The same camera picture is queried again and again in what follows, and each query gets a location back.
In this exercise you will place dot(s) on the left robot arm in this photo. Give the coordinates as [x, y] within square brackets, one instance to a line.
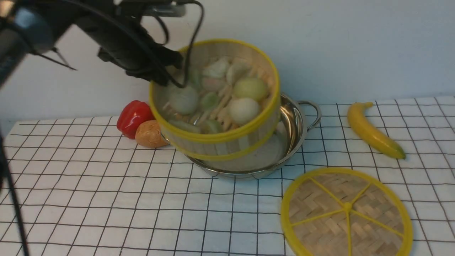
[34, 27]

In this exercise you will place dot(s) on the white round bun front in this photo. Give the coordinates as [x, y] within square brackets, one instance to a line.
[184, 101]

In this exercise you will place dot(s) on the white dumpling tall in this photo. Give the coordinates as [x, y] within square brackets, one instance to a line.
[217, 69]

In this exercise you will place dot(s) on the white round bun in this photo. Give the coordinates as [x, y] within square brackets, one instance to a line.
[184, 101]
[243, 110]

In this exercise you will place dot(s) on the green dumpling left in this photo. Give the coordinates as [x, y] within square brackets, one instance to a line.
[195, 79]

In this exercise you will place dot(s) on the brown potato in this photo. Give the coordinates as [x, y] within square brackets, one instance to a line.
[148, 135]

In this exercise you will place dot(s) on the red bell pepper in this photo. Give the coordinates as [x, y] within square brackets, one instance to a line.
[132, 116]

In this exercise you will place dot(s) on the green dumpling right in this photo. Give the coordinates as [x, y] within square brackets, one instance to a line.
[209, 101]

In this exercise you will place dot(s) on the bamboo steamer basket yellow rim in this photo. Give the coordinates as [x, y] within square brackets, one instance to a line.
[183, 131]

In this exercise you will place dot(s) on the white round bun right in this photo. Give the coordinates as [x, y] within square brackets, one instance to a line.
[243, 110]

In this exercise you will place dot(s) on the yellowish round bun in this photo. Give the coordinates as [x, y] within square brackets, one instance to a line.
[253, 88]

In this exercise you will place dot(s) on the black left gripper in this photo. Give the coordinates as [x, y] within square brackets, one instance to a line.
[123, 41]

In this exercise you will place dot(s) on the stainless steel pot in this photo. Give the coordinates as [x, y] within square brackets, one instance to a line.
[297, 118]

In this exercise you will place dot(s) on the pink shrimp dumpling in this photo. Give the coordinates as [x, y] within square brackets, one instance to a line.
[213, 84]

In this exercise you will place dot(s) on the yellow banana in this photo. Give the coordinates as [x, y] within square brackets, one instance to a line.
[370, 134]

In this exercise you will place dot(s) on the woven bamboo steamer lid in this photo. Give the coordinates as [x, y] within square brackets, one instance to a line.
[335, 211]

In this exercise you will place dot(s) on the white checkered tablecloth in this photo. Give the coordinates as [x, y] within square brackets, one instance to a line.
[86, 190]

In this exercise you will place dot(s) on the white dumpling small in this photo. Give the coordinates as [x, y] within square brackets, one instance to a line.
[236, 71]

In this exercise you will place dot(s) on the pale green dumpling front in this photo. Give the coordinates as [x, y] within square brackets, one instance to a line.
[211, 127]

